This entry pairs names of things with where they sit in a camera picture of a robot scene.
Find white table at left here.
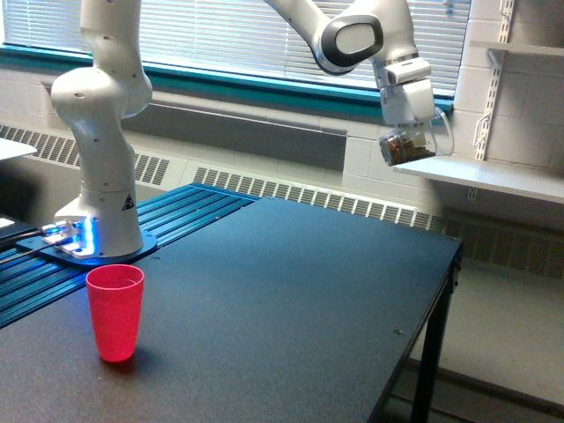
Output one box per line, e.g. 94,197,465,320
0,138,37,160

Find black table leg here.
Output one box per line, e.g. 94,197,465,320
410,287,452,423

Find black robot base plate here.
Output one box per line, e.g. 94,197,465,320
38,231,158,269

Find white shelf rail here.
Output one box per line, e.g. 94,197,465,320
473,0,515,161

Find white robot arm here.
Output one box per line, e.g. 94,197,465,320
44,1,435,260

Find white upper wall shelf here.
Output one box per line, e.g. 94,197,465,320
470,41,564,57

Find red plastic cup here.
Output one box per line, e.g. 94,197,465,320
86,264,145,362

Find black cable at base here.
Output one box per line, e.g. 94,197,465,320
0,226,49,265

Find baseboard heater vent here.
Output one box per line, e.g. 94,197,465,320
0,124,564,278

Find clear plastic cup with nuts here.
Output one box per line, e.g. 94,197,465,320
379,108,455,167

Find white wall shelf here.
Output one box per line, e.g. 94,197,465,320
393,156,563,204
470,41,564,57

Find white window blinds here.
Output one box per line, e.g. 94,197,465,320
1,0,471,96

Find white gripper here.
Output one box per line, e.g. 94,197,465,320
375,57,435,126

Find white lower wall shelf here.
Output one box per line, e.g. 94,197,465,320
393,156,563,204

